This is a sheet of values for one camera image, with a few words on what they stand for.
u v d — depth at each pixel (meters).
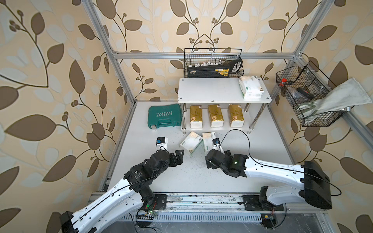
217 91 0.79
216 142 0.71
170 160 0.65
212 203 0.75
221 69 0.81
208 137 0.94
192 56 0.91
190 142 0.92
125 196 0.49
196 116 0.94
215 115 0.94
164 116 1.05
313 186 0.40
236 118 0.91
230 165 0.57
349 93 0.59
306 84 0.80
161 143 0.65
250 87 0.72
